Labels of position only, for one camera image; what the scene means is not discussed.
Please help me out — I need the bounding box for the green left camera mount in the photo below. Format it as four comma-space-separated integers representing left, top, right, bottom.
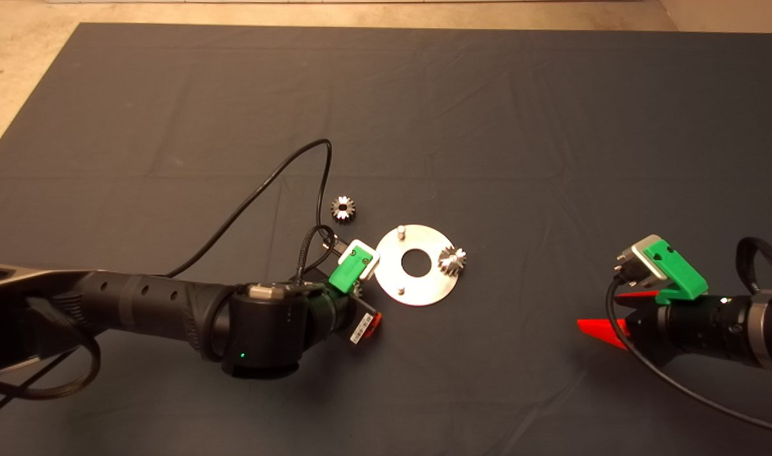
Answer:
329, 246, 375, 294

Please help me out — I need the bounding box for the green right camera mount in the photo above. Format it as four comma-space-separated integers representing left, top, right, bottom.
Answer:
643, 239, 709, 305

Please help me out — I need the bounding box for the dark grey table cloth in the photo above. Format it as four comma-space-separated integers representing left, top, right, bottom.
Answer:
0, 22, 772, 456

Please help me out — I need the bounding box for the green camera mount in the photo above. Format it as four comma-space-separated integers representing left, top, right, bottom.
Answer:
643, 239, 709, 305
329, 246, 375, 294

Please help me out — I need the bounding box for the black sleeved arm cable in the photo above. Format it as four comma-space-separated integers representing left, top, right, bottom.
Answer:
736, 237, 772, 295
0, 298, 101, 401

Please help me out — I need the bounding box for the silver right camera box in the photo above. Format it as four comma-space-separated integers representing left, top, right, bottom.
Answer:
617, 234, 668, 286

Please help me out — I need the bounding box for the silver camera box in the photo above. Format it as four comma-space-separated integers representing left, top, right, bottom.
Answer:
617, 234, 668, 286
337, 239, 381, 282

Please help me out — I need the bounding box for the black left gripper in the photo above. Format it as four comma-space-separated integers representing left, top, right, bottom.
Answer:
307, 283, 384, 346

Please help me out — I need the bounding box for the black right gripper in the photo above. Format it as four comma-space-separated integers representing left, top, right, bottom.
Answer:
577, 291, 752, 367

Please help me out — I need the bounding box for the round metal carrier plate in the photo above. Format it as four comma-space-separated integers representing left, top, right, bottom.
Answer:
374, 224, 459, 307

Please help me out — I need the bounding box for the braided black left wrist cable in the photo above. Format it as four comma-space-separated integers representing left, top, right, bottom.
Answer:
291, 225, 339, 284

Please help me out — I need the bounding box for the silver left camera box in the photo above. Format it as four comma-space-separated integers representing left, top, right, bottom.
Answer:
337, 239, 381, 282

